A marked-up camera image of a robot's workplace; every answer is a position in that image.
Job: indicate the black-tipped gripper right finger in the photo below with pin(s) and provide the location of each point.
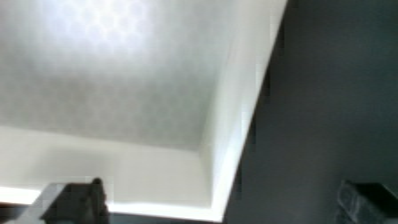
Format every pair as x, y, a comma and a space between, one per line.
367, 204

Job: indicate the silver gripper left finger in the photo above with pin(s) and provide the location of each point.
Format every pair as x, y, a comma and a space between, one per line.
70, 204

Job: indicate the white drawer tray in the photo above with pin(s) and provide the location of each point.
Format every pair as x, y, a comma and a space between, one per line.
131, 81

